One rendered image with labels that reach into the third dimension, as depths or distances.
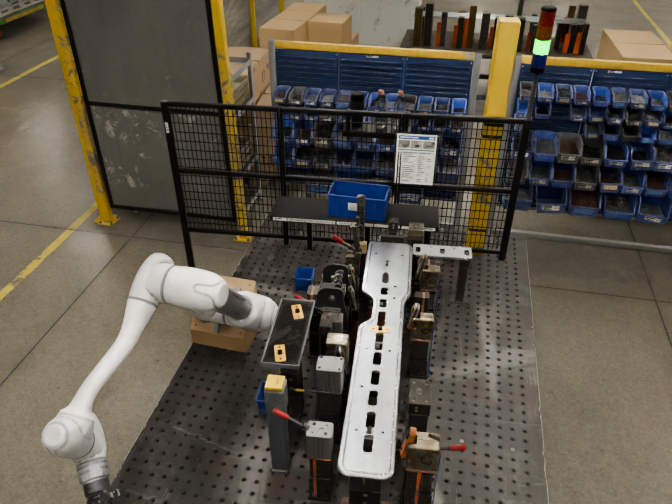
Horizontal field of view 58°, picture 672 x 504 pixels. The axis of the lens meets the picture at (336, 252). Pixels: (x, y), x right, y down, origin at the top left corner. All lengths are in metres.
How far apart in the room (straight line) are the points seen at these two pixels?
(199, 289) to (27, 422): 2.06
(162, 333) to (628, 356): 2.99
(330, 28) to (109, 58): 2.87
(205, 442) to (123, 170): 3.00
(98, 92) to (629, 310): 4.10
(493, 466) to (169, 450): 1.27
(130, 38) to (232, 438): 2.97
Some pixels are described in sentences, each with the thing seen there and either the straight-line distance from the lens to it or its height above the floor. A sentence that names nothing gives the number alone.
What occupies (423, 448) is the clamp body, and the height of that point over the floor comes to 1.06.
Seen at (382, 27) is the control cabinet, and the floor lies 0.47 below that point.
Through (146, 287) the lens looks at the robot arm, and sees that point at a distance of 2.14.
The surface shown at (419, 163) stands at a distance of 3.26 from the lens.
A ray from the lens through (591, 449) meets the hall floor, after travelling 3.68.
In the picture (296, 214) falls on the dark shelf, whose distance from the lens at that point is 3.27.
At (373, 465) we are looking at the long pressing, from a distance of 2.13.
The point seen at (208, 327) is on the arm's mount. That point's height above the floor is 0.80.
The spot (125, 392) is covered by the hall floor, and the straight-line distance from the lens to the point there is 3.88.
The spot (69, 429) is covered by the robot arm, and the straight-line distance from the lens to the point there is 1.92.
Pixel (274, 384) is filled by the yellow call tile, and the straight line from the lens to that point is 2.14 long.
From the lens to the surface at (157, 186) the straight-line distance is 5.07.
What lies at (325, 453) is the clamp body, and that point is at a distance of 2.18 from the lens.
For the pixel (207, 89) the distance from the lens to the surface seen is 4.50.
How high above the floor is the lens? 2.72
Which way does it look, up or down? 35 degrees down
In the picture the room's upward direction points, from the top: straight up
